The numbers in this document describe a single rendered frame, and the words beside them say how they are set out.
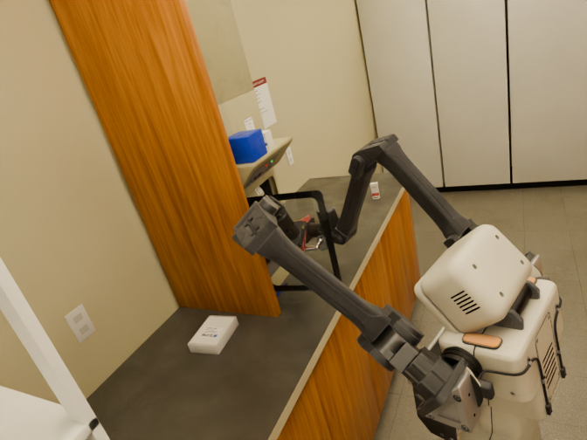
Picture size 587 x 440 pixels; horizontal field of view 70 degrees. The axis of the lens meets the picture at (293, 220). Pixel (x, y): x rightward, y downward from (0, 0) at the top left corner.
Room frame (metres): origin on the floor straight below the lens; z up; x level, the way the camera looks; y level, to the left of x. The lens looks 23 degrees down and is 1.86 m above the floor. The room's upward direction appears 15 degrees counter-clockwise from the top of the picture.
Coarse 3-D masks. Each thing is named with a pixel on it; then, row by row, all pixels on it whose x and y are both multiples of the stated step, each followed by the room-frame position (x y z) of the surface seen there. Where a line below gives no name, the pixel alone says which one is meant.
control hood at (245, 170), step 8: (280, 144) 1.54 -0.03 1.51; (288, 144) 1.61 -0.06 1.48; (272, 152) 1.47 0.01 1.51; (280, 152) 1.57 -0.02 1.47; (264, 160) 1.42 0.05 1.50; (240, 168) 1.37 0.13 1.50; (248, 168) 1.36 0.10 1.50; (256, 168) 1.39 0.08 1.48; (240, 176) 1.38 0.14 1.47; (248, 176) 1.37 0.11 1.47
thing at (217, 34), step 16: (192, 0) 1.49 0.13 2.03; (208, 0) 1.57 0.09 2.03; (224, 0) 1.65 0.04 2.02; (192, 16) 1.47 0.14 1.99; (208, 16) 1.54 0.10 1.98; (224, 16) 1.63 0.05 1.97; (208, 32) 1.52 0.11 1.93; (224, 32) 1.60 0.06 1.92; (208, 48) 1.50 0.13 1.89; (224, 48) 1.58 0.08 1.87; (240, 48) 1.66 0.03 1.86; (208, 64) 1.48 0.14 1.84; (224, 64) 1.56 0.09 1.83; (240, 64) 1.64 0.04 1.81; (224, 80) 1.53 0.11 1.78; (240, 80) 1.61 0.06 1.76; (224, 96) 1.51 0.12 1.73
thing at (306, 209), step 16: (304, 192) 1.30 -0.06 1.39; (320, 192) 1.28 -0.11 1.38; (288, 208) 1.33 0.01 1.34; (304, 208) 1.31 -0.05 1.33; (320, 208) 1.29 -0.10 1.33; (304, 224) 1.31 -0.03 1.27; (320, 224) 1.29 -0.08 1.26; (320, 256) 1.30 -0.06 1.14; (272, 272) 1.39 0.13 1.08; (288, 272) 1.36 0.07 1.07; (336, 272) 1.28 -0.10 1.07; (288, 288) 1.37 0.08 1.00; (304, 288) 1.34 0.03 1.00
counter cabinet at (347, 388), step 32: (384, 256) 1.86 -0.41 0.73; (416, 256) 2.40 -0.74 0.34; (384, 288) 1.79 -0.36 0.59; (352, 352) 1.35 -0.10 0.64; (320, 384) 1.10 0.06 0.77; (352, 384) 1.29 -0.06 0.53; (384, 384) 1.57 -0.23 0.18; (288, 416) 0.92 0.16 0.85; (320, 416) 1.05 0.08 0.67; (352, 416) 1.23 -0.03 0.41
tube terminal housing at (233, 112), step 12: (240, 96) 1.59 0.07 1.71; (252, 96) 1.66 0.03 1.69; (228, 108) 1.51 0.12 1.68; (240, 108) 1.57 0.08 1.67; (252, 108) 1.64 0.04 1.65; (228, 120) 1.49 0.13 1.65; (240, 120) 1.55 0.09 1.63; (228, 132) 1.48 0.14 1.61; (264, 180) 1.59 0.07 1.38; (276, 180) 1.67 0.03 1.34; (276, 192) 1.69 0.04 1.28
